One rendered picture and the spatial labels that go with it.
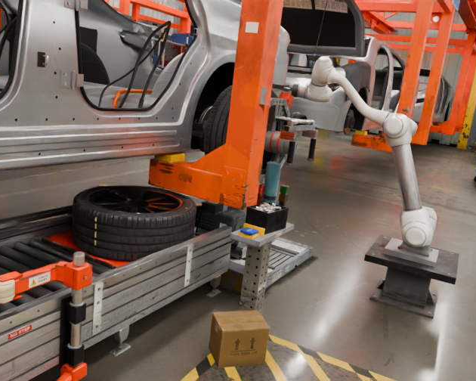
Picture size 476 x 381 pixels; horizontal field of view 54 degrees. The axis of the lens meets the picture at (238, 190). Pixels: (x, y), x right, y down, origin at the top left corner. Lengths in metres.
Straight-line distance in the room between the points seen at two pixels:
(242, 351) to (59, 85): 1.39
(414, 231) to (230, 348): 1.22
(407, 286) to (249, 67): 1.59
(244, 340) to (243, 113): 1.15
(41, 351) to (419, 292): 2.10
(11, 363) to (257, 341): 0.97
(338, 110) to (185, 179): 3.25
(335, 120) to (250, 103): 3.28
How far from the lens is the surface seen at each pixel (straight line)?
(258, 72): 2.48
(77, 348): 1.90
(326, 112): 5.61
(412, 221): 2.78
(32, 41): 2.12
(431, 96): 8.41
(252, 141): 2.50
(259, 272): 2.53
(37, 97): 2.14
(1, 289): 1.67
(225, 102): 2.90
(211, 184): 2.65
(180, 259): 2.32
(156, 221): 2.35
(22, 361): 1.83
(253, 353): 2.17
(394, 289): 3.06
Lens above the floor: 1.21
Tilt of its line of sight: 13 degrees down
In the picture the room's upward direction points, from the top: 7 degrees clockwise
